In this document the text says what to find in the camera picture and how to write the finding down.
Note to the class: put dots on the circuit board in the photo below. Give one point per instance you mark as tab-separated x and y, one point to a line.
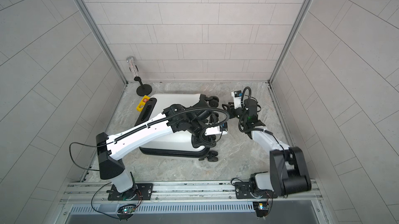
261	209
128	209

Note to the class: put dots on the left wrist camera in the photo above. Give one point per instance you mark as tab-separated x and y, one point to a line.
217	130

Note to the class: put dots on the white hard-shell suitcase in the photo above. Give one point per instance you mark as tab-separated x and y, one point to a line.
186	141

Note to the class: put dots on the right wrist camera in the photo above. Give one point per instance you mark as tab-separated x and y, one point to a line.
237	99

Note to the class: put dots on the yellow triangular block holder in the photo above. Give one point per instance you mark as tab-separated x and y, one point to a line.
142	104

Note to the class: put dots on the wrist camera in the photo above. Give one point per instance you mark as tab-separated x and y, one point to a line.
237	99
217	130

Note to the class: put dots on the aluminium mounting rail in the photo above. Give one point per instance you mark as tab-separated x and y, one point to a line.
180	195

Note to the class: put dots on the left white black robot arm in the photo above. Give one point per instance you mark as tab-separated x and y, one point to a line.
111	149

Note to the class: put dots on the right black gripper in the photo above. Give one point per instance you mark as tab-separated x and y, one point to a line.
231	111

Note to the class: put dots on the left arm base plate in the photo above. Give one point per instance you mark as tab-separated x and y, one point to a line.
129	191

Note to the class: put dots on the right circuit board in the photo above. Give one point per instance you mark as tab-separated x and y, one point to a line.
261	209

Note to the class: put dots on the left circuit board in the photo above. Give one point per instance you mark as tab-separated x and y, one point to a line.
128	209

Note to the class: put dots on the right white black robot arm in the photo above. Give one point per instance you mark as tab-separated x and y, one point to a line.
288	172

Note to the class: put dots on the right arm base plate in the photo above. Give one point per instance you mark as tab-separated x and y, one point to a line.
249	190

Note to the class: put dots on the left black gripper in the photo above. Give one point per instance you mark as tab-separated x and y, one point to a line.
205	139

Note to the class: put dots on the black stand with clear tube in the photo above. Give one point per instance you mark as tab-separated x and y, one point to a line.
142	89

